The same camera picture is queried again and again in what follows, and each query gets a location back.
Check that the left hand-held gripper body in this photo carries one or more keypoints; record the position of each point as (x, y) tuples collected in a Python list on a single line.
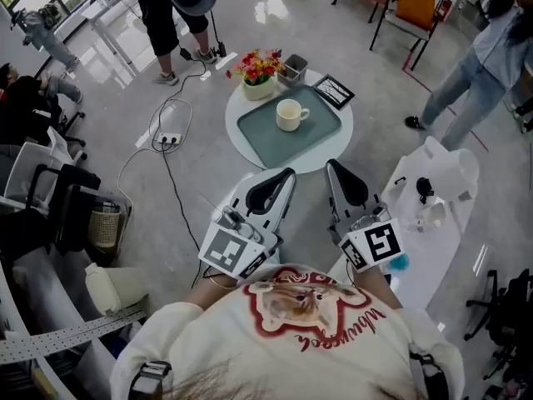
[(233, 250)]

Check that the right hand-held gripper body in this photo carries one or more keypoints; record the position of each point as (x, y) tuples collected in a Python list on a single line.
[(375, 244)]

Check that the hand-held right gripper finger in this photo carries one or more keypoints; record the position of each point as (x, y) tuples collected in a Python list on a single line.
[(345, 188), (358, 188)]

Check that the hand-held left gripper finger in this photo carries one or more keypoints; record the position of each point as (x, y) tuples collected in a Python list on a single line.
[(281, 196), (252, 198)]

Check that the grey-green serving tray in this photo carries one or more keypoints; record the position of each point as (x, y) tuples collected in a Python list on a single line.
[(266, 144)]

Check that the cream ceramic mug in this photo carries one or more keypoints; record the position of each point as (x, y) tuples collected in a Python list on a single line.
[(289, 117)]

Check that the person's right forearm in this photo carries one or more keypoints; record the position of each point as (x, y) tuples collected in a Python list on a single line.
[(375, 288)]

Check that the person's left forearm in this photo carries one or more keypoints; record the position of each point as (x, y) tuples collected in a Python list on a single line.
[(208, 296)]

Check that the small grey box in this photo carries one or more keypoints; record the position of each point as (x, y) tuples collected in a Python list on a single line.
[(291, 75)]

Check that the teal fluffy ball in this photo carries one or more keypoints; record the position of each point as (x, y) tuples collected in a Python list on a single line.
[(400, 262)]

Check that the crumpled clear plastic wrapper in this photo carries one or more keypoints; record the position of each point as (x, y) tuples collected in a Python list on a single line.
[(416, 225)]

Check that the white curved counter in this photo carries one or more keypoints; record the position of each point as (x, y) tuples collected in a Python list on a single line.
[(441, 244)]

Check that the small black desk gadget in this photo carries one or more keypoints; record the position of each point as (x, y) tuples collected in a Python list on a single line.
[(424, 188)]

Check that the small white mug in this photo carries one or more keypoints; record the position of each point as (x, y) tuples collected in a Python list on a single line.
[(435, 214)]

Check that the round white side table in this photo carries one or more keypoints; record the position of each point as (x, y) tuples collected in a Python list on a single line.
[(233, 111)]

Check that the white power strip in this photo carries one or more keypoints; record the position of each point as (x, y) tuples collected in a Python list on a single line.
[(168, 138)]

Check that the cream pot of red flowers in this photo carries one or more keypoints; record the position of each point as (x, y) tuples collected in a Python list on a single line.
[(258, 90)]

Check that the cream plastic canister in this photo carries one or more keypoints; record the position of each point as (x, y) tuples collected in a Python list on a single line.
[(121, 286)]

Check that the wicker waste basket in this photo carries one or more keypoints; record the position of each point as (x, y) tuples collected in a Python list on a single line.
[(104, 229)]

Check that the person's white printed t-shirt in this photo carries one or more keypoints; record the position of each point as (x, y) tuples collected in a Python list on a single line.
[(333, 369)]

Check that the black office chair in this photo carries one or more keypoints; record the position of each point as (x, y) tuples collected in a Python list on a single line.
[(512, 315), (73, 136)]

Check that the black chair with draped jacket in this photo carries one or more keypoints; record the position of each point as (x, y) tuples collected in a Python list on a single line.
[(75, 215)]

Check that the red fire extinguisher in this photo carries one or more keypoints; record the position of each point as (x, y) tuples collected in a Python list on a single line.
[(444, 10)]

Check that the white chair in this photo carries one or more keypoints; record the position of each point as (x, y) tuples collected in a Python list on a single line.
[(29, 169)]

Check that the white work table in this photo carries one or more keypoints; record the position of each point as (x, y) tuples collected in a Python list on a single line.
[(100, 11)]

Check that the black picture frame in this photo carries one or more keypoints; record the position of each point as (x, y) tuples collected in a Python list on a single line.
[(333, 91)]

